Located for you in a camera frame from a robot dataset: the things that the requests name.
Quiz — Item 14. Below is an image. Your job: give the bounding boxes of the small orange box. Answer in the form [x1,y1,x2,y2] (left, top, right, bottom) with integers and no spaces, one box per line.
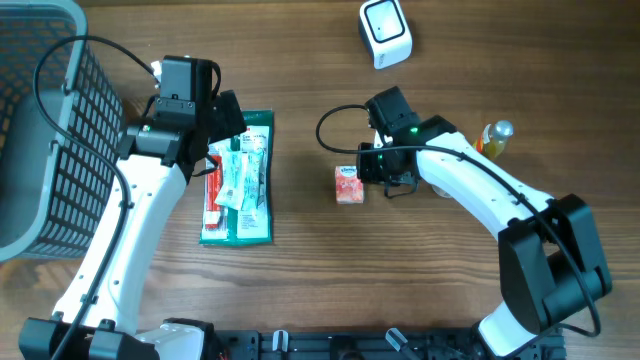
[335,166,364,204]

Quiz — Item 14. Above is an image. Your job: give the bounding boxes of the mint green sachet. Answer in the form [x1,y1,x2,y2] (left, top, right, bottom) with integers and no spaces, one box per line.
[215,151,264,211]

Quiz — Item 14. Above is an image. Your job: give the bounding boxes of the red coffee stick sachet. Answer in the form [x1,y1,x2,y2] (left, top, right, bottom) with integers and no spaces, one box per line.
[204,145,223,230]

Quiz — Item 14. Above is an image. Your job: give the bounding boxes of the yellow oil bottle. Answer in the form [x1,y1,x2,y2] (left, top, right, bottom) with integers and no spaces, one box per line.
[473,120,514,161]

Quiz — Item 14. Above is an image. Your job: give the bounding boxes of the green white gloves package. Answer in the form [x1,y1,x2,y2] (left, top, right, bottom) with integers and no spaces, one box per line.
[199,110,274,246]

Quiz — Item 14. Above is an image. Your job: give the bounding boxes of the green lid jar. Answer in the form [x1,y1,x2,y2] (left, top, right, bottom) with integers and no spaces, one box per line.
[432,185,452,199]

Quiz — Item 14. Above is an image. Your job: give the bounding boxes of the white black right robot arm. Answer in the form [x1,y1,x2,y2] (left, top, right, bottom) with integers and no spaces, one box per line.
[358,87,613,358]

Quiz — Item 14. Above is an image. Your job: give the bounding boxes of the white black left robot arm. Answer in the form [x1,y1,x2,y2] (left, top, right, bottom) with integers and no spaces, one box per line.
[18,56,246,359]

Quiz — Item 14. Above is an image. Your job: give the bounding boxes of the white barcode scanner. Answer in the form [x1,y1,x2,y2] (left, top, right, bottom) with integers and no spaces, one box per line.
[358,0,413,70]

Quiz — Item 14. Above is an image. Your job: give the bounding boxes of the grey plastic mesh basket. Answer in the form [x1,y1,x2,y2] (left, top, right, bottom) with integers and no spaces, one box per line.
[1,1,125,261]

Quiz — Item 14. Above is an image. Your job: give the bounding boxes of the black right camera cable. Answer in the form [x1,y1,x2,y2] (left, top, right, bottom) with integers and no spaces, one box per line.
[315,103,601,338]

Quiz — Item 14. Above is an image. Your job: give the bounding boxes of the black camera cable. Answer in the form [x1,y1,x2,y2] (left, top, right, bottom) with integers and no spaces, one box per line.
[31,34,161,360]
[315,103,601,338]

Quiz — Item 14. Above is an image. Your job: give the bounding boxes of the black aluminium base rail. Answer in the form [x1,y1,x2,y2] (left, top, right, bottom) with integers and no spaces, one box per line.
[164,319,567,360]

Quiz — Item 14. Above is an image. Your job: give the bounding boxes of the black left camera cable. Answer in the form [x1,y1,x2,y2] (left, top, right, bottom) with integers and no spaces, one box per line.
[31,34,161,360]

